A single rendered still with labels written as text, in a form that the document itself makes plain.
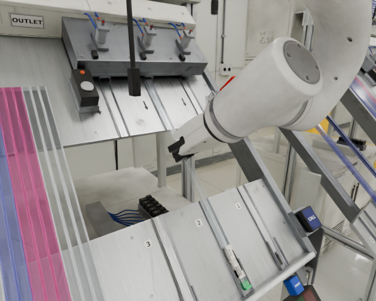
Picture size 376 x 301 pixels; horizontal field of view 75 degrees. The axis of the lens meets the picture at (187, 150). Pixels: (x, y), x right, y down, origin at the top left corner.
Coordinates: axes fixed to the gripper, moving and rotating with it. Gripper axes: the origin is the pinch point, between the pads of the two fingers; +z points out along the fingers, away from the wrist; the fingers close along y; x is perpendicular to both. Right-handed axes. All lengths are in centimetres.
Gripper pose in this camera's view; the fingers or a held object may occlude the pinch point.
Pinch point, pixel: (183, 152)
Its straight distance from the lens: 55.0
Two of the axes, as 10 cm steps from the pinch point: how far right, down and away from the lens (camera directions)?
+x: 3.3, 9.2, -2.0
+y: -8.2, 1.8, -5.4
